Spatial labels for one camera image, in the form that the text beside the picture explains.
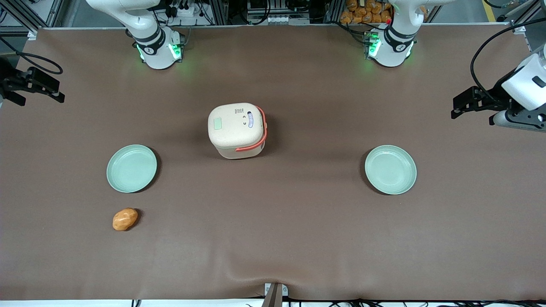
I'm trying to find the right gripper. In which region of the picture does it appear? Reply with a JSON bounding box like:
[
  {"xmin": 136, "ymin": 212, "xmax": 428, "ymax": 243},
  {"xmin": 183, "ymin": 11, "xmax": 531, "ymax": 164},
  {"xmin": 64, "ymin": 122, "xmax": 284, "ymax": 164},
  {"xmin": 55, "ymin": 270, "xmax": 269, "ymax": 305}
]
[{"xmin": 0, "ymin": 58, "xmax": 65, "ymax": 104}]

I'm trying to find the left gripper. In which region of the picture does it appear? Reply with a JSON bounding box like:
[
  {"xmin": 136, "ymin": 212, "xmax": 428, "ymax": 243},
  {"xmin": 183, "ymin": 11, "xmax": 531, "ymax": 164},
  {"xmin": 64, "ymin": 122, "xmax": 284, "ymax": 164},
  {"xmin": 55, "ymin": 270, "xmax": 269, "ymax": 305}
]
[{"xmin": 451, "ymin": 53, "xmax": 546, "ymax": 120}]

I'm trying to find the cream rice cooker orange handle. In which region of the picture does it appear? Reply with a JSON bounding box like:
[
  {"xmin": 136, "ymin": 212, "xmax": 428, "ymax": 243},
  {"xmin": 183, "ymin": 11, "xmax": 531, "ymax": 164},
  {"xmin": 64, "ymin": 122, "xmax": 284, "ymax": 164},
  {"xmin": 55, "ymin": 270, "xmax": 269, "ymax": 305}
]
[{"xmin": 207, "ymin": 102, "xmax": 268, "ymax": 160}]

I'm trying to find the pale green round plate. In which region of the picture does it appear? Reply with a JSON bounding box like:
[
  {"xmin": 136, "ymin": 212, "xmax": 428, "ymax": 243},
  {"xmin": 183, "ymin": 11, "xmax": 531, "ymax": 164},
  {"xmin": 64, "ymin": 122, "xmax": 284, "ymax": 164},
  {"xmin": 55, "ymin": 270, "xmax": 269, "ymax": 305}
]
[
  {"xmin": 364, "ymin": 145, "xmax": 418, "ymax": 195},
  {"xmin": 106, "ymin": 145, "xmax": 158, "ymax": 194}
]

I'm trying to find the bag of orange breads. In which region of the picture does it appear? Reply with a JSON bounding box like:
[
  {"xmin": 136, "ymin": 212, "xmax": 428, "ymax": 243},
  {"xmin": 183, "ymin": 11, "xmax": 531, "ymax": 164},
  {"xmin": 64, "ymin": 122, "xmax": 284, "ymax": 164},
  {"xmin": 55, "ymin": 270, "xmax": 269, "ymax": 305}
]
[{"xmin": 340, "ymin": 0, "xmax": 394, "ymax": 25}]

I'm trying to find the orange-brown bread roll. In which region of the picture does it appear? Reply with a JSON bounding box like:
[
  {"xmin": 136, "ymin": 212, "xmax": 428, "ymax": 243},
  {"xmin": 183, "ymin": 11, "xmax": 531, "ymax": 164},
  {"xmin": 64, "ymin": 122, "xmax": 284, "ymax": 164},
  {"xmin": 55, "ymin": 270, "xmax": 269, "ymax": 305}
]
[{"xmin": 112, "ymin": 208, "xmax": 139, "ymax": 232}]

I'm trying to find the white power strip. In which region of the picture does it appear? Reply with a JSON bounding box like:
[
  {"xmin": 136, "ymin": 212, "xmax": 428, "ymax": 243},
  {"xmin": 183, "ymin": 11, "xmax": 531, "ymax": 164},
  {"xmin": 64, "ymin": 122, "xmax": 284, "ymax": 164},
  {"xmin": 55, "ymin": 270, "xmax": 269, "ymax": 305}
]
[{"xmin": 167, "ymin": 3, "xmax": 197, "ymax": 18}]

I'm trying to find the grey electronics box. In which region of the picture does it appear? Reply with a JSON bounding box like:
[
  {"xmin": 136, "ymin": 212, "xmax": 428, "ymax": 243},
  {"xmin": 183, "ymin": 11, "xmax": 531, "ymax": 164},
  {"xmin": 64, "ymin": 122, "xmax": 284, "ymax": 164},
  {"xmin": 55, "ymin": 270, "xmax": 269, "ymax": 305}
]
[{"xmin": 247, "ymin": 0, "xmax": 311, "ymax": 25}]

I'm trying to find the brown table cloth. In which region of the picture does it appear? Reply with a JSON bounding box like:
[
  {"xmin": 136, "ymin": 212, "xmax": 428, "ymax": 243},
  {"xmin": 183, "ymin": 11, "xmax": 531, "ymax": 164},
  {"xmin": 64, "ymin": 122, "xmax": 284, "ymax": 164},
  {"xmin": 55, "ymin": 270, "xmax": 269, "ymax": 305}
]
[{"xmin": 0, "ymin": 24, "xmax": 546, "ymax": 301}]

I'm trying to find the metal table clamp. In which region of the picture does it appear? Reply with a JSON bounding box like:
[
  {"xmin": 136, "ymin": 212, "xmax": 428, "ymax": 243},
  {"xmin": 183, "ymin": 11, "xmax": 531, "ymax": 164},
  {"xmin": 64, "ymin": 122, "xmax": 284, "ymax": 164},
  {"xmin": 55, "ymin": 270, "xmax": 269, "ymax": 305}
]
[{"xmin": 261, "ymin": 283, "xmax": 289, "ymax": 307}]

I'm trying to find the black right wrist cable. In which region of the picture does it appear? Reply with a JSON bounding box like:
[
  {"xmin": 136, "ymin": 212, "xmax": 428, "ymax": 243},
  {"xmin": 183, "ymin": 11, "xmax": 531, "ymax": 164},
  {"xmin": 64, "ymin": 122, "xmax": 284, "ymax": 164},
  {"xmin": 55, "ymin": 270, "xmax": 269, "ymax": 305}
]
[{"xmin": 0, "ymin": 36, "xmax": 64, "ymax": 75}]

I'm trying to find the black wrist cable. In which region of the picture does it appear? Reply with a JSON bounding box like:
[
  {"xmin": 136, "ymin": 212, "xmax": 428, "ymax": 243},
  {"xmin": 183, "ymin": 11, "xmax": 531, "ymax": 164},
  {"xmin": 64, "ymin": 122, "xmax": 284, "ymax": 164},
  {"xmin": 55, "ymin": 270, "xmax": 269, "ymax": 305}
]
[
  {"xmin": 0, "ymin": 36, "xmax": 64, "ymax": 75},
  {"xmin": 470, "ymin": 18, "xmax": 546, "ymax": 101}
]

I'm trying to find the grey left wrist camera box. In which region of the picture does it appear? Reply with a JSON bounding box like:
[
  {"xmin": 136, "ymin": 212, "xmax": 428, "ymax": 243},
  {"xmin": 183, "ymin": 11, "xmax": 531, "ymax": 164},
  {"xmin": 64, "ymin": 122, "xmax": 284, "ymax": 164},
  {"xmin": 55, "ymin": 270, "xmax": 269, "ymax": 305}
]
[{"xmin": 489, "ymin": 110, "xmax": 546, "ymax": 132}]

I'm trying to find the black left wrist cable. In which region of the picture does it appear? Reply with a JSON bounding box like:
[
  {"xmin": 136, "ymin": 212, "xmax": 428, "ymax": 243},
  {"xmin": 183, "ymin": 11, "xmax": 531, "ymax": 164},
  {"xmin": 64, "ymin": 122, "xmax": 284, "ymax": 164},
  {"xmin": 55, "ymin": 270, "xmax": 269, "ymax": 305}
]
[{"xmin": 470, "ymin": 18, "xmax": 546, "ymax": 101}]

